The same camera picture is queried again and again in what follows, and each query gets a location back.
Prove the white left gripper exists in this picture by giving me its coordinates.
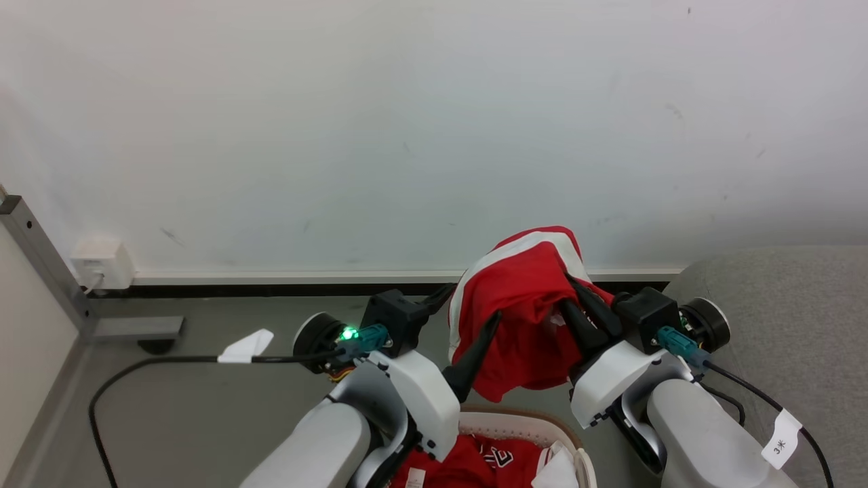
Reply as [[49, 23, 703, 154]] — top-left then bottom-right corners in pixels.
[[366, 283, 504, 463]]

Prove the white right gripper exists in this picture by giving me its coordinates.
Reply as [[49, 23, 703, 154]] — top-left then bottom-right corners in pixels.
[[558, 272, 694, 430]]

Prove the red shirt with white stripes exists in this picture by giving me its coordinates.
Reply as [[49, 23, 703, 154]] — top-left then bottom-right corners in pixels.
[[448, 226, 616, 403]]

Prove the white laundry basket brown rim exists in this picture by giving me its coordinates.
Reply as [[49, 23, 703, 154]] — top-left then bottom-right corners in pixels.
[[457, 405, 598, 488]]

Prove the red printed garment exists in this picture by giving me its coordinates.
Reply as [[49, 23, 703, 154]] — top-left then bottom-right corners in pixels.
[[389, 434, 545, 488]]

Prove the white cloth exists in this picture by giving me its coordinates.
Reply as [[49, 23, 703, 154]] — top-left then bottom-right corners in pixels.
[[530, 441, 578, 488]]

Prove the grey fabric sofa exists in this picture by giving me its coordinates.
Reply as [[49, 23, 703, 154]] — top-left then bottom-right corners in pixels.
[[661, 245, 868, 488]]

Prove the teal cable connector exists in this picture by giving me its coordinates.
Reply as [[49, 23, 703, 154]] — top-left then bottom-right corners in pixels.
[[656, 326, 711, 371], [337, 323, 390, 361]]

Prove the short black looped cable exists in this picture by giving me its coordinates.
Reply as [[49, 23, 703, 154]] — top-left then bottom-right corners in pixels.
[[698, 382, 747, 428]]

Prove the black cable with printed tag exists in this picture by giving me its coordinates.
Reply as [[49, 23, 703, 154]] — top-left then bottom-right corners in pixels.
[[703, 363, 835, 488]]

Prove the blank white cable tag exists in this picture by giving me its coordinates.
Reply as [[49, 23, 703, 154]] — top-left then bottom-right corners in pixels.
[[216, 329, 275, 365]]

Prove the white printed cable tag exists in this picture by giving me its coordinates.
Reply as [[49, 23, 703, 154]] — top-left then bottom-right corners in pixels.
[[760, 408, 804, 470]]

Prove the long black cable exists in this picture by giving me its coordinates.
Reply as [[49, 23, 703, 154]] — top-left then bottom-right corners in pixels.
[[88, 346, 348, 488]]

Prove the white wall socket box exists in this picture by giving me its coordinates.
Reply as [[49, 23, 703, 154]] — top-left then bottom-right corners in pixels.
[[71, 235, 137, 292]]

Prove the grey metal frame post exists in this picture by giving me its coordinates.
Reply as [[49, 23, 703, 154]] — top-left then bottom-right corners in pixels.
[[0, 195, 185, 342]]

